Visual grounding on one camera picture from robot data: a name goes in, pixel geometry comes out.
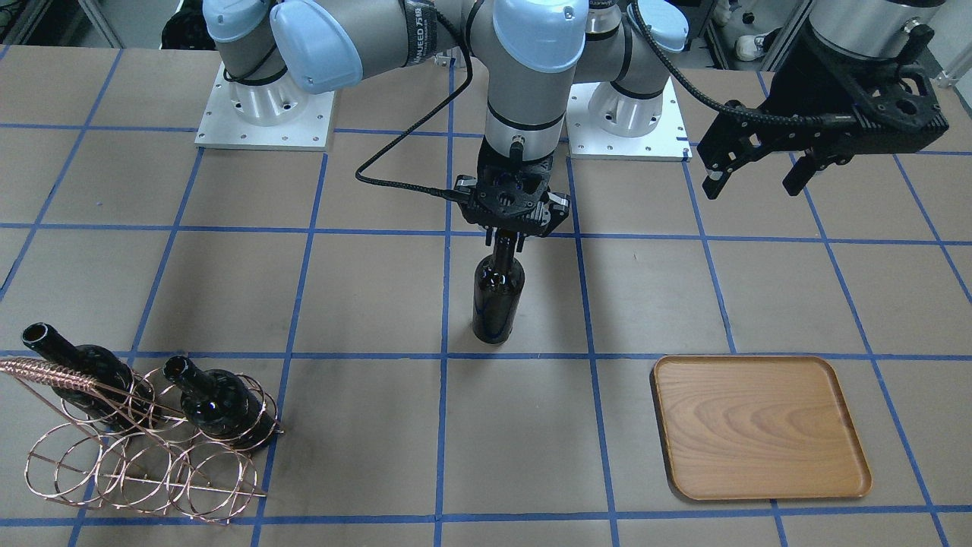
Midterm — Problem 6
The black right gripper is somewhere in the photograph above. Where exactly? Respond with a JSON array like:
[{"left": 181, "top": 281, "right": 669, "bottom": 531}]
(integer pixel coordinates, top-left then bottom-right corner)
[{"left": 454, "top": 140, "right": 570, "bottom": 253}]

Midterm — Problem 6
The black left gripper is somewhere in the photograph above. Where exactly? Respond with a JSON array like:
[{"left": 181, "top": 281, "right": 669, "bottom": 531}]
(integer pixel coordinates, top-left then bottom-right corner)
[{"left": 697, "top": 30, "right": 950, "bottom": 200}]

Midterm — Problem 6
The dark wine bottle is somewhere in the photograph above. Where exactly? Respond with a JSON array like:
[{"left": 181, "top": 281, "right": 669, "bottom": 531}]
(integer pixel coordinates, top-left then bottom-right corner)
[
  {"left": 472, "top": 231, "right": 525, "bottom": 345},
  {"left": 21, "top": 322, "right": 150, "bottom": 434},
  {"left": 163, "top": 356, "right": 277, "bottom": 451}
]

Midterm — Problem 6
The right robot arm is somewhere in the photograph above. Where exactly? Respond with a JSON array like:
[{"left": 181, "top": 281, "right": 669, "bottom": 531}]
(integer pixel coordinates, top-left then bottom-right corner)
[{"left": 201, "top": 1, "right": 588, "bottom": 258}]

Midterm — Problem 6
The wooden tray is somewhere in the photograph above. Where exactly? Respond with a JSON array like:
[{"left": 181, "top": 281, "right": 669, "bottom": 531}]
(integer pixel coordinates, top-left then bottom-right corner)
[{"left": 652, "top": 356, "right": 873, "bottom": 501}]

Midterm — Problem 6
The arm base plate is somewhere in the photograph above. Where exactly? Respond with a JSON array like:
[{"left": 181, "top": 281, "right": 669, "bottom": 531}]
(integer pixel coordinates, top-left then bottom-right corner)
[
  {"left": 566, "top": 80, "right": 693, "bottom": 162},
  {"left": 194, "top": 65, "right": 336, "bottom": 152}
]

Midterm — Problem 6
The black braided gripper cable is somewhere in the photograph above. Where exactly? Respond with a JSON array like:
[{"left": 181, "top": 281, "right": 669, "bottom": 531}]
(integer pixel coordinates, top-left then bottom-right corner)
[{"left": 355, "top": 0, "right": 487, "bottom": 204}]

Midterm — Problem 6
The copper wire wine basket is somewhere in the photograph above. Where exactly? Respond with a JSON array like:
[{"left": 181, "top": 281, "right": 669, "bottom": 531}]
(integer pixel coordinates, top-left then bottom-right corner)
[{"left": 24, "top": 369, "right": 265, "bottom": 525}]

